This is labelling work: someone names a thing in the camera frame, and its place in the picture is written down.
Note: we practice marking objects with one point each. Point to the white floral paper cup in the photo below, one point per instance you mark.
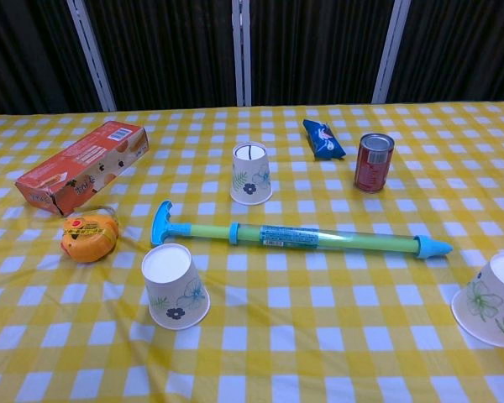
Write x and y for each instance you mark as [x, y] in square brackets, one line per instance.
[491, 298]
[172, 285]

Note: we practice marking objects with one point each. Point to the yellow checkered tablecloth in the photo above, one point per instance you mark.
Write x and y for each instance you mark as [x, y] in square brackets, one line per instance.
[302, 336]

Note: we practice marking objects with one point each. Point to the paper cup with black line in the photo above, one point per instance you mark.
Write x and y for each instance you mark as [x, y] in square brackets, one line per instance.
[252, 176]

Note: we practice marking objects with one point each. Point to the blue green water pump toy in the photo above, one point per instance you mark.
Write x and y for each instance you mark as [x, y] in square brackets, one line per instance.
[294, 240]

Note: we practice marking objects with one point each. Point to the blue snack packet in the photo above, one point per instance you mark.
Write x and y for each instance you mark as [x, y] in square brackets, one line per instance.
[324, 138]

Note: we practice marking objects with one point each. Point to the red drink can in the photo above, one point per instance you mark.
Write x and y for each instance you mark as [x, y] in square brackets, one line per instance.
[374, 168]

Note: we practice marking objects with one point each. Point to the orange cardboard box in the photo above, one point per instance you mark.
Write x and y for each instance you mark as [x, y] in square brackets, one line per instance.
[80, 168]

